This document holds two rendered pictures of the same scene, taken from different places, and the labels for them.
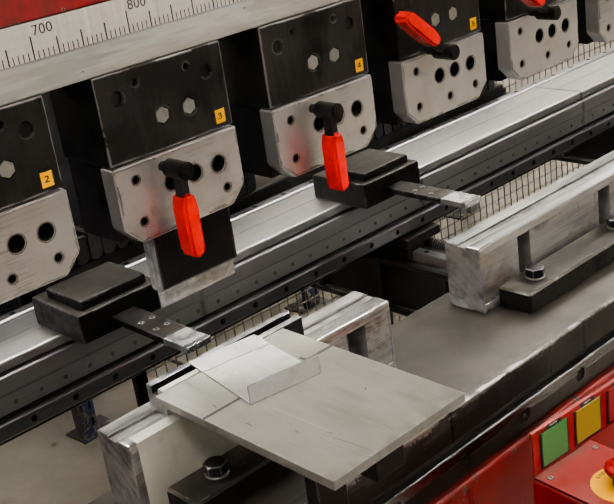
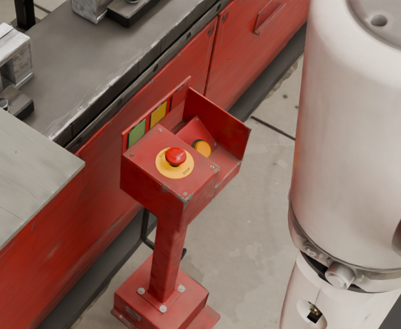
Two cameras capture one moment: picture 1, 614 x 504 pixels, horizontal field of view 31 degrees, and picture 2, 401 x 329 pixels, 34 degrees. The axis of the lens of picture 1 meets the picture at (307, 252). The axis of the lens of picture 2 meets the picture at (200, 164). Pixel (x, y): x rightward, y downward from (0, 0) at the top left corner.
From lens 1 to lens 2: 0.44 m
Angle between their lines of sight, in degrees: 37
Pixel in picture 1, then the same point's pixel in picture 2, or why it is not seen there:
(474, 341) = (88, 52)
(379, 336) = (22, 61)
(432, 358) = (59, 67)
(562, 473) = (139, 151)
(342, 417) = (0, 182)
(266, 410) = not seen: outside the picture
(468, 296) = (85, 10)
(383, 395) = (29, 160)
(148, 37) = not seen: outside the picture
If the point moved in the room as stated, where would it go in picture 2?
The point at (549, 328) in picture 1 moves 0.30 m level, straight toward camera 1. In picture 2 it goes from (139, 44) to (138, 172)
